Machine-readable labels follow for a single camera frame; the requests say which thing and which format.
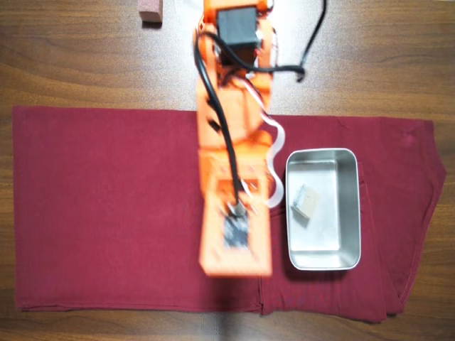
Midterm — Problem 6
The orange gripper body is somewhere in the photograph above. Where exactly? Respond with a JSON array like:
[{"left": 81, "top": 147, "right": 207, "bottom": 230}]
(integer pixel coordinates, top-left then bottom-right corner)
[{"left": 197, "top": 130, "right": 274, "bottom": 193}]

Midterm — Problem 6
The beige cube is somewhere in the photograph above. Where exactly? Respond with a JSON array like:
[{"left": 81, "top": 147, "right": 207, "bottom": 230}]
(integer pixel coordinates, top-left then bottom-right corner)
[{"left": 291, "top": 184, "right": 321, "bottom": 219}]

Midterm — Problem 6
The dark red cloth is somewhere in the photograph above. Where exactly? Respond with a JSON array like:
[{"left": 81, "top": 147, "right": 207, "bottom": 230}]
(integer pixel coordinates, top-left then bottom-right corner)
[{"left": 12, "top": 105, "right": 447, "bottom": 324}]

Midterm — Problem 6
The rectangular metal tray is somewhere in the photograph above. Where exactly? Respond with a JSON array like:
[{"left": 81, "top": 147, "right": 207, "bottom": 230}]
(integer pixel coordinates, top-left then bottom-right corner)
[{"left": 285, "top": 148, "right": 362, "bottom": 271}]

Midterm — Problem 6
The pink block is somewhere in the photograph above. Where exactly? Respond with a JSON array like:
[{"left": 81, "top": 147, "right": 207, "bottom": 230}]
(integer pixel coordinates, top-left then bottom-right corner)
[{"left": 138, "top": 0, "right": 164, "bottom": 24}]

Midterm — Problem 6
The white servo wire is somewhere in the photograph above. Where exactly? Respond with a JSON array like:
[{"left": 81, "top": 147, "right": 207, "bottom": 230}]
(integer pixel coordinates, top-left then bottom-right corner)
[{"left": 245, "top": 76, "right": 287, "bottom": 209}]

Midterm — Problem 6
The orange camera mount plate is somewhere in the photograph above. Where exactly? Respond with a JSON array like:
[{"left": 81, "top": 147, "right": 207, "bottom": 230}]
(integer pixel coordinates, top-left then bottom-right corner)
[{"left": 198, "top": 176, "right": 274, "bottom": 278}]

